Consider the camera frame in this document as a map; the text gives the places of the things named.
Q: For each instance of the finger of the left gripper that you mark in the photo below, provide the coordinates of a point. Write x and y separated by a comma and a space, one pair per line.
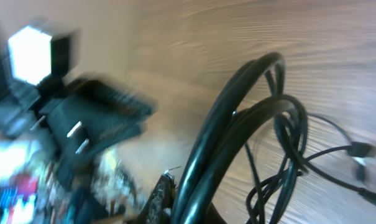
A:
89, 116

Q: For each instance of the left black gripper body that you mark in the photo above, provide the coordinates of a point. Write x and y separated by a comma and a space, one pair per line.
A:
20, 104

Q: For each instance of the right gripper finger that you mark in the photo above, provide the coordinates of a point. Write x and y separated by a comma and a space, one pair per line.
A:
158, 208

